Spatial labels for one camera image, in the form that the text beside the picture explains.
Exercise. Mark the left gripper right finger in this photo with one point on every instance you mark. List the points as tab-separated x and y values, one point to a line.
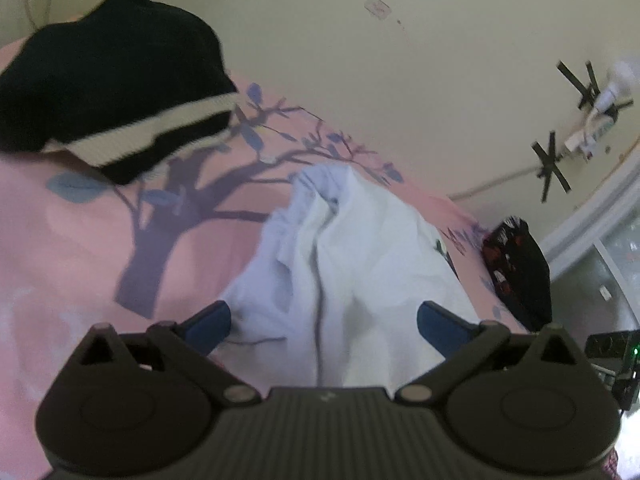
477	349

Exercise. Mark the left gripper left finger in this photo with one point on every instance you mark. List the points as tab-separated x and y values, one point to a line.
166	364

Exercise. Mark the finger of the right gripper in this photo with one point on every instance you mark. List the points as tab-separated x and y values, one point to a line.
615	358

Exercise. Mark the white t-shirt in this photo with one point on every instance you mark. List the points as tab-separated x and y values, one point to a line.
331	296

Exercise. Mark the pink tree-print bedsheet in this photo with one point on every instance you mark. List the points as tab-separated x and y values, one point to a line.
76	252

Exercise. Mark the black striped garment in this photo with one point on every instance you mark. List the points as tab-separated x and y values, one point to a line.
128	86

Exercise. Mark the white light bulb fixture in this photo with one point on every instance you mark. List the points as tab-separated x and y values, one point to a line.
605	103

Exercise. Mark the white window frame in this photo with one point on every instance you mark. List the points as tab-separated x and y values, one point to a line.
594	256

